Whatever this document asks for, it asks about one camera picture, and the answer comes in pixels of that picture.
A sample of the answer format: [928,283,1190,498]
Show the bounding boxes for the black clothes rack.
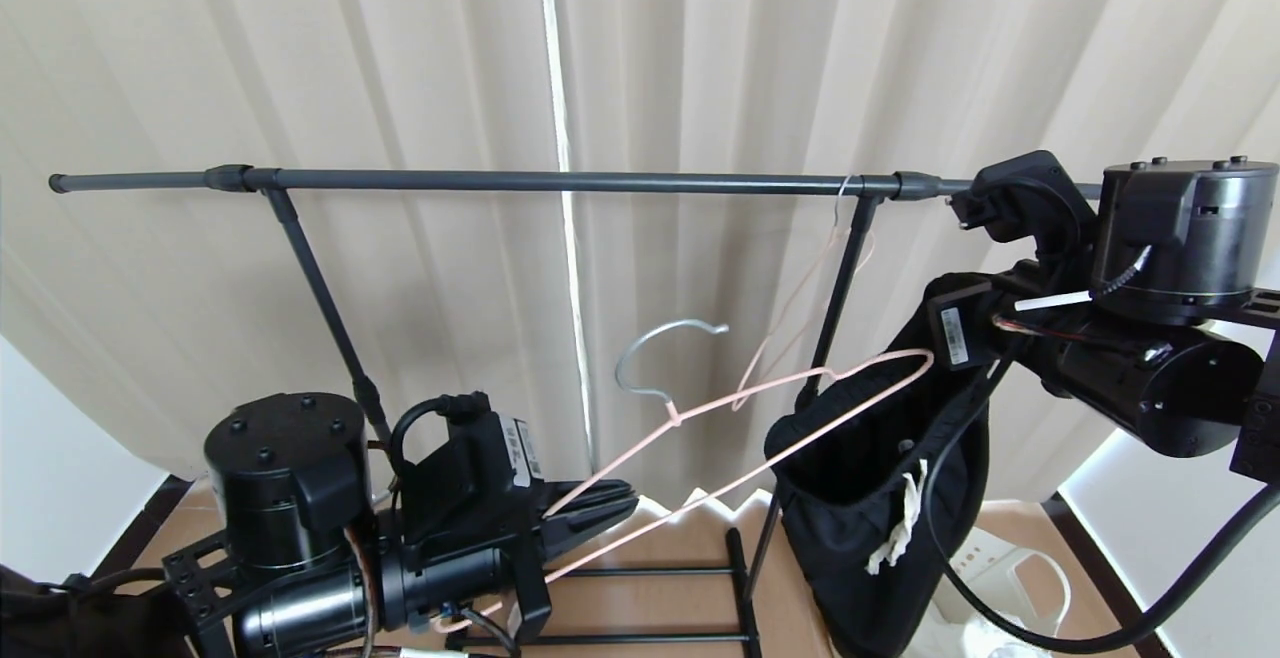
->
[48,164,1101,658]

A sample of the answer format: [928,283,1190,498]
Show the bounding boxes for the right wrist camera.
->
[948,150,1098,274]

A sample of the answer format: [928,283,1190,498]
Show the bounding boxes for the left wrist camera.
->
[390,391,548,544]

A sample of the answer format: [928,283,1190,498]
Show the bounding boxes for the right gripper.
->
[925,273,1061,371]

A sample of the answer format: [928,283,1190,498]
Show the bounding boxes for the black cable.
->
[922,358,1280,655]
[388,393,491,499]

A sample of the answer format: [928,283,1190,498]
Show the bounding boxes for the white laundry basket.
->
[930,528,1073,658]

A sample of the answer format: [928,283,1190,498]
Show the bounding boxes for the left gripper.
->
[380,480,640,642]

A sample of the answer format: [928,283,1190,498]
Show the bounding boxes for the black shorts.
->
[765,283,993,658]

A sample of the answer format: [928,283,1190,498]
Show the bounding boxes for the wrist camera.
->
[390,391,548,544]
[948,150,1098,274]

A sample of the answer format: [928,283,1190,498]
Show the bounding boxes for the beige curtain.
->
[0,0,1280,529]

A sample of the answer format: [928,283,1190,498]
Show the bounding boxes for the pink clothes hanger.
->
[432,318,936,634]
[733,176,876,411]

